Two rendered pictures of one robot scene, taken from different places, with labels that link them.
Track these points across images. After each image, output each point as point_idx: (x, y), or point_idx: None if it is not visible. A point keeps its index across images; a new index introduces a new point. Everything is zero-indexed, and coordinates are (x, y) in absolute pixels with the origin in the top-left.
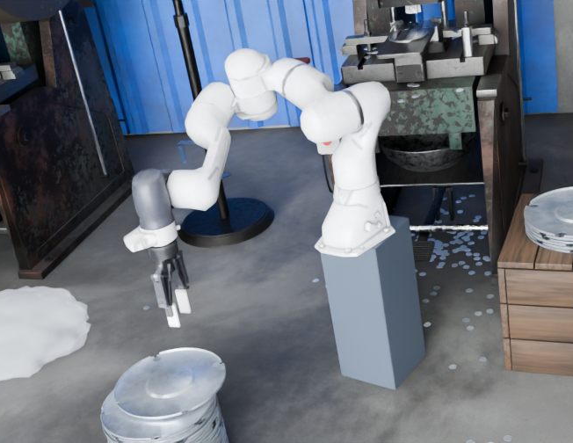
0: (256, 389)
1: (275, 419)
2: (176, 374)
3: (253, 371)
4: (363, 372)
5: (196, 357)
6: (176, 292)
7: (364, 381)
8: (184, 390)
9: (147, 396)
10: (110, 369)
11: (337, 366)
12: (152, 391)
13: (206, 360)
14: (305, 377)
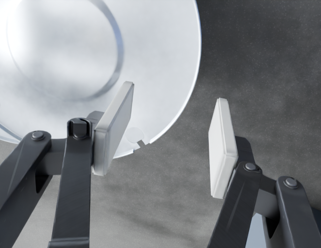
0: (267, 86)
1: (191, 122)
2: (87, 57)
3: None
4: (258, 224)
5: (164, 85)
6: (222, 152)
7: (256, 213)
8: (40, 90)
9: (3, 1)
10: None
11: None
12: (15, 14)
13: (149, 113)
14: (282, 150)
